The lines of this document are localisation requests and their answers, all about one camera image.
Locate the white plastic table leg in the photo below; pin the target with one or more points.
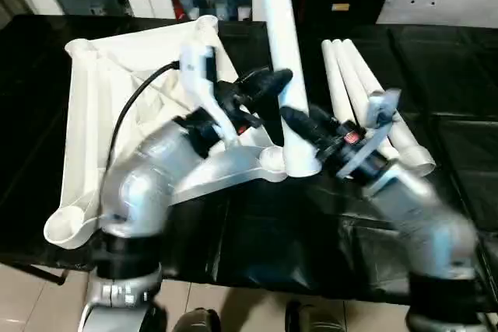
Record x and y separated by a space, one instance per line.
368 75
284 17
337 75
352 75

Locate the white plastic table top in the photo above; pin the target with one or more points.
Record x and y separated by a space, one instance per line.
97 114

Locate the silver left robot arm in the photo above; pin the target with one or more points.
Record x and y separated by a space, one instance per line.
148 176

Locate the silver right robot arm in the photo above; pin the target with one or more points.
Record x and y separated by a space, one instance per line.
428 223

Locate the small white jar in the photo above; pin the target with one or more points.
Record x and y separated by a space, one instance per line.
244 13

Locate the black padded work mat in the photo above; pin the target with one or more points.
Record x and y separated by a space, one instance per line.
447 95

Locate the red bottle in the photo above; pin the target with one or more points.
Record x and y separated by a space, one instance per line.
176 5

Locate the small white figurine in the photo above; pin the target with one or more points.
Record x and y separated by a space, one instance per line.
96 10

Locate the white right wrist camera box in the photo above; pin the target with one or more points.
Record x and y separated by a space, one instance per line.
383 106

